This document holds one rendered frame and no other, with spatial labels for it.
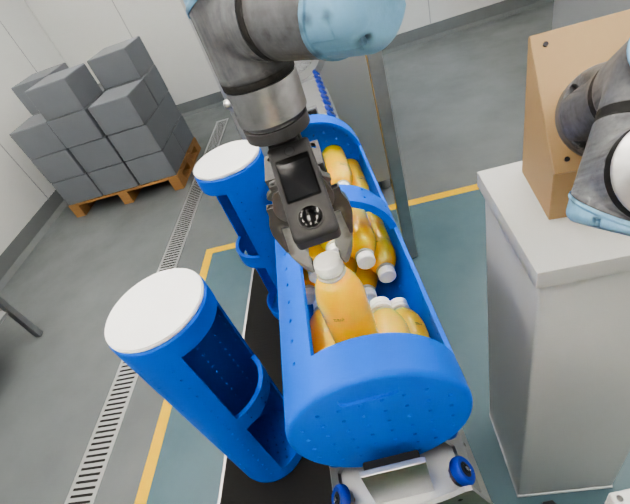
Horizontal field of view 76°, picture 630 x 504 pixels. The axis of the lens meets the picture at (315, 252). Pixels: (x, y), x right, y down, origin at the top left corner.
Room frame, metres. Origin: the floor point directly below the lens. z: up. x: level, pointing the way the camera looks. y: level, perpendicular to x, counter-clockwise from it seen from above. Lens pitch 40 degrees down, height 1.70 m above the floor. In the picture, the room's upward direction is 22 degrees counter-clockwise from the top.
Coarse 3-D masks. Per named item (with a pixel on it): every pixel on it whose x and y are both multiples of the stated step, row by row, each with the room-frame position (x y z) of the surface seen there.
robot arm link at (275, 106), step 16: (288, 80) 0.39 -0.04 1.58; (240, 96) 0.39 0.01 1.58; (256, 96) 0.39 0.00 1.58; (272, 96) 0.39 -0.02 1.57; (288, 96) 0.39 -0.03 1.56; (304, 96) 0.41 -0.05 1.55; (240, 112) 0.40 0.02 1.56; (256, 112) 0.39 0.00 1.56; (272, 112) 0.39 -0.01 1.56; (288, 112) 0.39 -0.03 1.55; (256, 128) 0.39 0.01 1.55; (272, 128) 0.39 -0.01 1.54
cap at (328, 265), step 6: (324, 252) 0.42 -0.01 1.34; (330, 252) 0.41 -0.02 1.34; (336, 252) 0.41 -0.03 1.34; (318, 258) 0.41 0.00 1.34; (324, 258) 0.41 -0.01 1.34; (330, 258) 0.40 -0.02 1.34; (336, 258) 0.40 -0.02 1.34; (318, 264) 0.40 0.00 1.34; (324, 264) 0.40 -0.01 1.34; (330, 264) 0.39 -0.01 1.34; (336, 264) 0.39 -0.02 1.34; (342, 264) 0.39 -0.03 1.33; (318, 270) 0.39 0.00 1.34; (324, 270) 0.38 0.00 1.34; (330, 270) 0.38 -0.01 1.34; (336, 270) 0.38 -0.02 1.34; (342, 270) 0.39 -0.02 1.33; (324, 276) 0.39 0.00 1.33; (330, 276) 0.38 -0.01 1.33; (336, 276) 0.38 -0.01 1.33
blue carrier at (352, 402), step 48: (336, 144) 1.13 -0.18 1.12; (288, 288) 0.53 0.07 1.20; (384, 288) 0.64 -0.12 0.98; (288, 336) 0.44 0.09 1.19; (384, 336) 0.34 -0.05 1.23; (432, 336) 0.43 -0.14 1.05; (288, 384) 0.36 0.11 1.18; (336, 384) 0.30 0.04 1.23; (384, 384) 0.28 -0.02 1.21; (432, 384) 0.28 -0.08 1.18; (288, 432) 0.31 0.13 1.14; (336, 432) 0.30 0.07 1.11; (384, 432) 0.29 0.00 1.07; (432, 432) 0.28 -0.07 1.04
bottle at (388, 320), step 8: (384, 304) 0.47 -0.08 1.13; (376, 312) 0.46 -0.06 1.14; (384, 312) 0.45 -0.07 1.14; (392, 312) 0.45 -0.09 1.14; (376, 320) 0.44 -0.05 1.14; (384, 320) 0.43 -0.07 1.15; (392, 320) 0.42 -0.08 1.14; (400, 320) 0.42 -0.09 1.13; (384, 328) 0.41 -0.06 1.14; (392, 328) 0.41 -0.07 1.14; (400, 328) 0.41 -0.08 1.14; (408, 328) 0.42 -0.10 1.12
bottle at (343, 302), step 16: (352, 272) 0.40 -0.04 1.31; (320, 288) 0.39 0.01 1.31; (336, 288) 0.38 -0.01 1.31; (352, 288) 0.38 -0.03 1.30; (320, 304) 0.39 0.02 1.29; (336, 304) 0.37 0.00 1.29; (352, 304) 0.37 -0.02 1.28; (368, 304) 0.38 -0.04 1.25; (336, 320) 0.37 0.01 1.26; (352, 320) 0.36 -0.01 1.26; (368, 320) 0.37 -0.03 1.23; (336, 336) 0.38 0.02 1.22; (352, 336) 0.36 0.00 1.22
